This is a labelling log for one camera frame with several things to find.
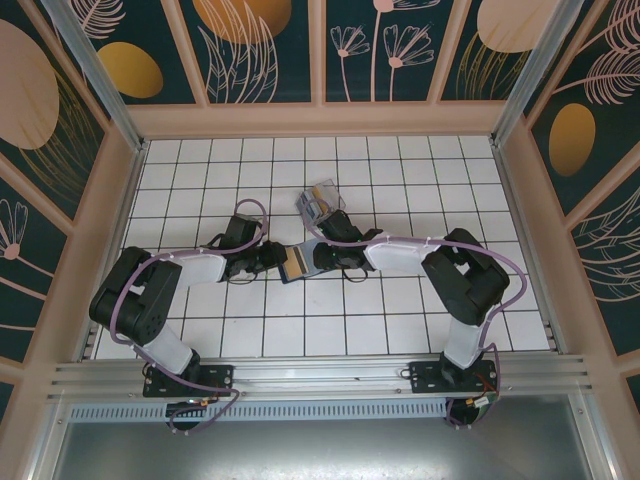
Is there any gold card with dark stripe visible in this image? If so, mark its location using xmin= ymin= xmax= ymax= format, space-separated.
xmin=283 ymin=245 xmax=314 ymax=279

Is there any clear plastic card box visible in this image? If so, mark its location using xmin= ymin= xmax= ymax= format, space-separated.
xmin=294 ymin=177 xmax=350 ymax=227

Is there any gold credit card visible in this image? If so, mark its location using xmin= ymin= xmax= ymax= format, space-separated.
xmin=309 ymin=187 xmax=332 ymax=214

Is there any small controller board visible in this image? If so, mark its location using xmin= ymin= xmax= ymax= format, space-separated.
xmin=167 ymin=397 xmax=221 ymax=410
xmin=467 ymin=389 xmax=501 ymax=416

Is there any grey metal panel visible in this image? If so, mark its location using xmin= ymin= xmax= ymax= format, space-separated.
xmin=49 ymin=418 xmax=599 ymax=480

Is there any aluminium mounting rail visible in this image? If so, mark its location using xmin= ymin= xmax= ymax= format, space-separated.
xmin=47 ymin=353 xmax=596 ymax=402

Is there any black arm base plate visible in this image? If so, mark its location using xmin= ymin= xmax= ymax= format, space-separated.
xmin=142 ymin=364 xmax=236 ymax=399
xmin=408 ymin=359 xmax=501 ymax=396

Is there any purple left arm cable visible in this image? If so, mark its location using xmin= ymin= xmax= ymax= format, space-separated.
xmin=108 ymin=198 xmax=274 ymax=436

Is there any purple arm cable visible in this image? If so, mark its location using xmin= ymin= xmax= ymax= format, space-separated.
xmin=108 ymin=198 xmax=274 ymax=436
xmin=298 ymin=198 xmax=527 ymax=431

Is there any grey slotted cable duct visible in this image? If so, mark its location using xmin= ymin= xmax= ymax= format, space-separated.
xmin=66 ymin=402 xmax=454 ymax=422

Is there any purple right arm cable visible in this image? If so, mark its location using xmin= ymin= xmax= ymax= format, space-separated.
xmin=298 ymin=198 xmax=527 ymax=431

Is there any aluminium frame post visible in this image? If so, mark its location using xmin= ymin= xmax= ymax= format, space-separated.
xmin=39 ymin=0 xmax=149 ymax=154
xmin=491 ymin=0 xmax=596 ymax=149

